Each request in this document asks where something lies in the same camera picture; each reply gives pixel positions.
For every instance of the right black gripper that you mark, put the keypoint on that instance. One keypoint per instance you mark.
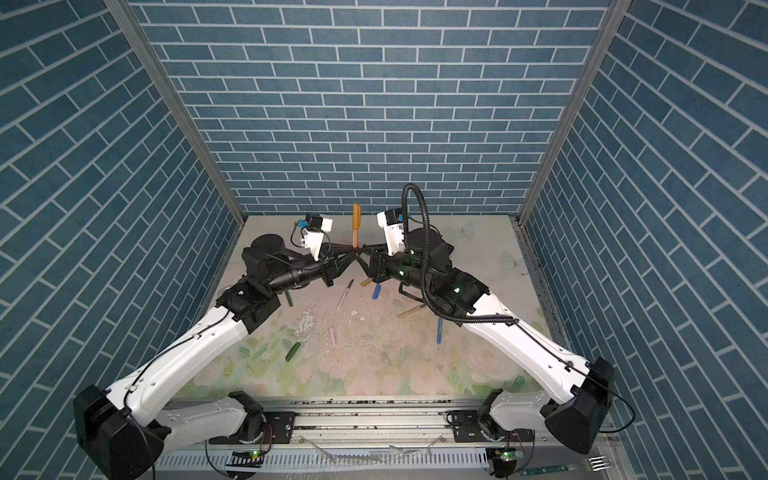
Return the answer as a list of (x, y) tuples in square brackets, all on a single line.
[(381, 261)]

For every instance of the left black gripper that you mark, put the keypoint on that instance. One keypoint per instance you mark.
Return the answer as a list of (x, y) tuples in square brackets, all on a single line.
[(328, 266)]

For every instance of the brown pen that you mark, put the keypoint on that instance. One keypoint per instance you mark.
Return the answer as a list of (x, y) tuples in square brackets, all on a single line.
[(356, 222)]

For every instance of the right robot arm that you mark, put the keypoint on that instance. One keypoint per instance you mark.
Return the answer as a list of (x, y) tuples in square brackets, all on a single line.
[(580, 391)]

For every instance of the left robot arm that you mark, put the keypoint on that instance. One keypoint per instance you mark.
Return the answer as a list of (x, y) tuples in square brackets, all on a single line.
[(125, 428)]

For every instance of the pink pen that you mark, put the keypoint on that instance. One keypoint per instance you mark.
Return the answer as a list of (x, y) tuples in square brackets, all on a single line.
[(344, 295)]

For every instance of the green pen cap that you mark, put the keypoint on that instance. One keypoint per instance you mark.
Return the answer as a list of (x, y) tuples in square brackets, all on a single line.
[(293, 351)]

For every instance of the metal fork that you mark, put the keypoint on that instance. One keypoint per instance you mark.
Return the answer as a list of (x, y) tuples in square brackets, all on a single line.
[(590, 464)]

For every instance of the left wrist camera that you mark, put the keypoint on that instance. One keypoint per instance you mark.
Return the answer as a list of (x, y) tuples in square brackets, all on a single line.
[(314, 229)]

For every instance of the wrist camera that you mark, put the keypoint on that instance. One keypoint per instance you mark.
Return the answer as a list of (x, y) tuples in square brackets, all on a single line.
[(314, 229), (391, 221)]

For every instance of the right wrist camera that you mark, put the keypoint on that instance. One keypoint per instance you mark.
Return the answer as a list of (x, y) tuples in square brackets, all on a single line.
[(391, 221)]

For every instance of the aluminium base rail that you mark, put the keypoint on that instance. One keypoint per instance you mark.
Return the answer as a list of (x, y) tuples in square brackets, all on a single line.
[(382, 436)]

